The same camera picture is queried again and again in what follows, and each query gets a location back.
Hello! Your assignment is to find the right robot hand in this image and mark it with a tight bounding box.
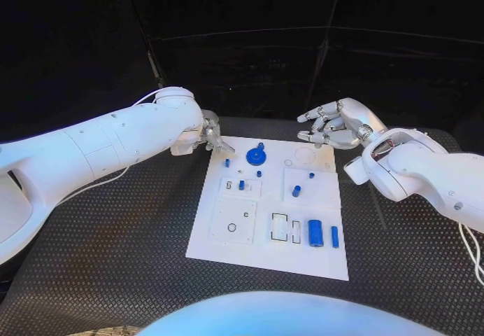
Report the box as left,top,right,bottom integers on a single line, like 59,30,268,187
296,97,389,151

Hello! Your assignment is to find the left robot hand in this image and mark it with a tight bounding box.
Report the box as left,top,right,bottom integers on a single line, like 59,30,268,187
200,109,236,154

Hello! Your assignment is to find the white task board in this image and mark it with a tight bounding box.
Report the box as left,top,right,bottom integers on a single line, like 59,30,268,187
184,135,350,281

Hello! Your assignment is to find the blue gear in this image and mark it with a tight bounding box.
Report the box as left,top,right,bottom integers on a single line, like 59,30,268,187
245,142,268,167

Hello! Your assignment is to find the thick blue cylinder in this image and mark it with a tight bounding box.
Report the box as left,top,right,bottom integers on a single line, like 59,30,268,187
307,219,324,248

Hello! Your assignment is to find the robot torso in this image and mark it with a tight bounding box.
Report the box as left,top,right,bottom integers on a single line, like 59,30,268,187
134,290,446,336

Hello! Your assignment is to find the white cable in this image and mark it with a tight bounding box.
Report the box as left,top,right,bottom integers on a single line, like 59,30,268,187
458,222,484,288
56,87,173,207

